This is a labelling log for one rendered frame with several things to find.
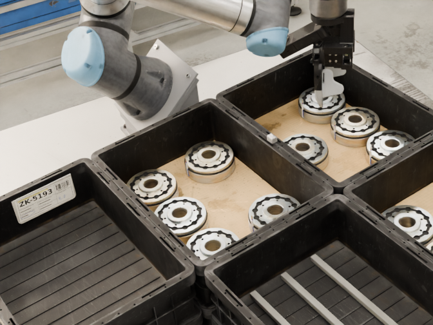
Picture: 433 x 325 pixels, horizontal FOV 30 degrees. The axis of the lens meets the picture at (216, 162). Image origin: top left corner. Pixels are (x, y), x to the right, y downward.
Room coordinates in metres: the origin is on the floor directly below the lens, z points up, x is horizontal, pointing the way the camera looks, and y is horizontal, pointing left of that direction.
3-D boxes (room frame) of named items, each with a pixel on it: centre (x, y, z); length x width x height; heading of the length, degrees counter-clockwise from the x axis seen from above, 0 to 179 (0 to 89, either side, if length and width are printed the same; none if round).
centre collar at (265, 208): (1.11, -0.10, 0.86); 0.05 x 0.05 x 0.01
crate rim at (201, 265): (1.17, 0.02, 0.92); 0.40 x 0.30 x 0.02; 30
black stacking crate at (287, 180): (1.17, 0.02, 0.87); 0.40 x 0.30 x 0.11; 30
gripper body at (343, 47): (1.42, -0.26, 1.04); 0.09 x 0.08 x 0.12; 74
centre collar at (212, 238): (1.04, 0.02, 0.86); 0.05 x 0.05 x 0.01
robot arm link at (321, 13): (1.42, -0.26, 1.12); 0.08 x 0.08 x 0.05
